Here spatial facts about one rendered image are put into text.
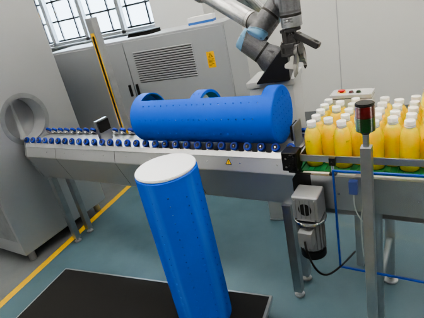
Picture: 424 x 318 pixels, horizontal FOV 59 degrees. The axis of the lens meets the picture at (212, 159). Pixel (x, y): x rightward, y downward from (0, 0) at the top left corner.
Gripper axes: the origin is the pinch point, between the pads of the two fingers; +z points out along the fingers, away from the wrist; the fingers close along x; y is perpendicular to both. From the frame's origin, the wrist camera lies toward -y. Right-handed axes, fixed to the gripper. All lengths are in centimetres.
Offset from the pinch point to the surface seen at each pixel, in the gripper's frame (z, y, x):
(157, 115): 13, 78, 13
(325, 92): 92, 68, -270
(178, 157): 24, 48, 40
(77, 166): 49, 165, 12
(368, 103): 3, -34, 38
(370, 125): 10, -34, 39
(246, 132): 23.1, 25.8, 13.7
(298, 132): 28.4, 5.1, 0.5
